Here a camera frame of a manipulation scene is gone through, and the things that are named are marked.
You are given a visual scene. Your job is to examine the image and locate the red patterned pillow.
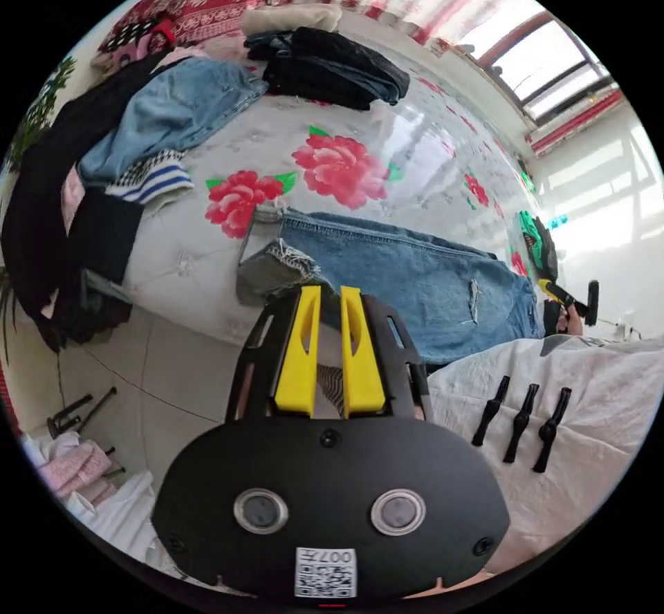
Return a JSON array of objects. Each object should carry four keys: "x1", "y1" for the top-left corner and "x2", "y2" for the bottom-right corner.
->
[{"x1": 95, "y1": 0, "x2": 272, "y2": 68}]

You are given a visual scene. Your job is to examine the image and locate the stack of folded dark clothes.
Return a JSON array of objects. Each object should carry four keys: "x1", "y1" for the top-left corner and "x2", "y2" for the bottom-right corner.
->
[{"x1": 242, "y1": 1, "x2": 412, "y2": 112}]

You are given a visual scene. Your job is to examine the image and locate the pink and white clothes heap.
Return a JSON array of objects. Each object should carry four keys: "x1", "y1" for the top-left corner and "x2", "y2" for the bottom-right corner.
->
[{"x1": 20, "y1": 429, "x2": 159, "y2": 566}]

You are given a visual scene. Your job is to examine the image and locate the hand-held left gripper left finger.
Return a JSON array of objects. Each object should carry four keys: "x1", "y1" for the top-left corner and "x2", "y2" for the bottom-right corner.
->
[{"x1": 274, "y1": 286, "x2": 322, "y2": 418}]

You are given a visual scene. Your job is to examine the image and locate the black metal stand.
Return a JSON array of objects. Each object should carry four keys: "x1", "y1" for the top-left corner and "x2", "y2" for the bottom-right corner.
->
[{"x1": 45, "y1": 387, "x2": 119, "y2": 440}]

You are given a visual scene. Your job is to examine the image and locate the pile of clothes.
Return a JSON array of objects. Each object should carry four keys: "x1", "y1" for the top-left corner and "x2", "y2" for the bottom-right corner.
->
[{"x1": 0, "y1": 46, "x2": 270, "y2": 351}]

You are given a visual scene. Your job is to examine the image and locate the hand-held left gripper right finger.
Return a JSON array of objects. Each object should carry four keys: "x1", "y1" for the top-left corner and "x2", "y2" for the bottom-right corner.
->
[{"x1": 340, "y1": 286, "x2": 387, "y2": 418}]

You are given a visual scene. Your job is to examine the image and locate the green and black garment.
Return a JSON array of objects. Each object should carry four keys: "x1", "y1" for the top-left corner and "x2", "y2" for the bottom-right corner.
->
[{"x1": 517, "y1": 209, "x2": 560, "y2": 284}]

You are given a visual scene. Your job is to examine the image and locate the bed with floral sheet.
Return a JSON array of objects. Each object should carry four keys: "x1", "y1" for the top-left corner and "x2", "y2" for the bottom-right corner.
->
[{"x1": 120, "y1": 28, "x2": 546, "y2": 348}]

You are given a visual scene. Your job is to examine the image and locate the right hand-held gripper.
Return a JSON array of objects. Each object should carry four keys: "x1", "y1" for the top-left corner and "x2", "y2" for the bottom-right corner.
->
[{"x1": 537, "y1": 279, "x2": 578, "y2": 336}]

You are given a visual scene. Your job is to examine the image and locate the window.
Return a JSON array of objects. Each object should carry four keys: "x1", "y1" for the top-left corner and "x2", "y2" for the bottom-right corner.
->
[{"x1": 456, "y1": 11, "x2": 623, "y2": 123}]

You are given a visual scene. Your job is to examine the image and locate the person's body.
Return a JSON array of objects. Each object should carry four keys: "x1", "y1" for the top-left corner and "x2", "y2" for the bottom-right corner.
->
[{"x1": 425, "y1": 335, "x2": 664, "y2": 576}]

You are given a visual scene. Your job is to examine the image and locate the light blue jeans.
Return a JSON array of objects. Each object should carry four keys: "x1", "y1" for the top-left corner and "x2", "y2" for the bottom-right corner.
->
[{"x1": 236, "y1": 209, "x2": 546, "y2": 366}]

